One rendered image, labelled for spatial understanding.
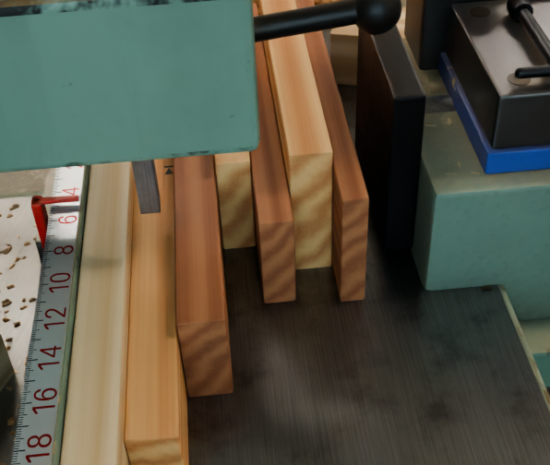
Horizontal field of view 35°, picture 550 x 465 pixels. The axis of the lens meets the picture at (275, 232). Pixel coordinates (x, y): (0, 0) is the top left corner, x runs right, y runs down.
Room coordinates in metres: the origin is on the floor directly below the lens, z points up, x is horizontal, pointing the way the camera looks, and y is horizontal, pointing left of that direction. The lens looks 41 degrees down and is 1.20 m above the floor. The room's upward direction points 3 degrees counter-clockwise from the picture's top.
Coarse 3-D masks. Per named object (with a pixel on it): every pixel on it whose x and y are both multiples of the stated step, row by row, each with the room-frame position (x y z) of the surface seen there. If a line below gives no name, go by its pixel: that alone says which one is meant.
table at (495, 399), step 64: (256, 256) 0.33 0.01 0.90; (384, 256) 0.32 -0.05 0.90; (256, 320) 0.28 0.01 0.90; (320, 320) 0.28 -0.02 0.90; (384, 320) 0.28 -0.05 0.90; (448, 320) 0.28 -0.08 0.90; (512, 320) 0.28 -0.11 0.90; (256, 384) 0.24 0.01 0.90; (320, 384) 0.24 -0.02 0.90; (384, 384) 0.24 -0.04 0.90; (448, 384) 0.24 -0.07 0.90; (512, 384) 0.24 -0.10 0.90; (192, 448) 0.21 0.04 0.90; (256, 448) 0.21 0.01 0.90; (320, 448) 0.21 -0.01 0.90; (384, 448) 0.21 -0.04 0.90; (448, 448) 0.21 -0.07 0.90; (512, 448) 0.21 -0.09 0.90
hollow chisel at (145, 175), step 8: (152, 160) 0.31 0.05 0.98; (136, 168) 0.30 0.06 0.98; (144, 168) 0.30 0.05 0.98; (152, 168) 0.31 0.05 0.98; (136, 176) 0.30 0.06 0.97; (144, 176) 0.30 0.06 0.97; (152, 176) 0.31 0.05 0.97; (136, 184) 0.30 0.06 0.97; (144, 184) 0.30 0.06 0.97; (152, 184) 0.31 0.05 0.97; (144, 192) 0.30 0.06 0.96; (152, 192) 0.31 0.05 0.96; (144, 200) 0.30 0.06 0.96; (152, 200) 0.30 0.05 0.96; (160, 200) 0.31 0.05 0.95; (144, 208) 0.30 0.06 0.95; (152, 208) 0.30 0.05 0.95; (160, 208) 0.31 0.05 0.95
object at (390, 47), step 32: (384, 64) 0.35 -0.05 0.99; (384, 96) 0.34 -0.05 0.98; (416, 96) 0.32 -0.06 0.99; (448, 96) 0.37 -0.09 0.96; (384, 128) 0.33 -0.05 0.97; (416, 128) 0.32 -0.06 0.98; (384, 160) 0.33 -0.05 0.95; (416, 160) 0.32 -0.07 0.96; (384, 192) 0.33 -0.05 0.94; (416, 192) 0.32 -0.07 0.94; (384, 224) 0.32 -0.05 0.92
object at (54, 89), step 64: (0, 0) 0.28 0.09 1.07; (64, 0) 0.28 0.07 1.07; (128, 0) 0.28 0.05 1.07; (192, 0) 0.28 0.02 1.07; (0, 64) 0.27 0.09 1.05; (64, 64) 0.27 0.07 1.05; (128, 64) 0.27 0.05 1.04; (192, 64) 0.28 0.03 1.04; (256, 64) 0.28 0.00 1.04; (0, 128) 0.27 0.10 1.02; (64, 128) 0.27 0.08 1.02; (128, 128) 0.27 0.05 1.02; (192, 128) 0.28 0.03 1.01; (256, 128) 0.28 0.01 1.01
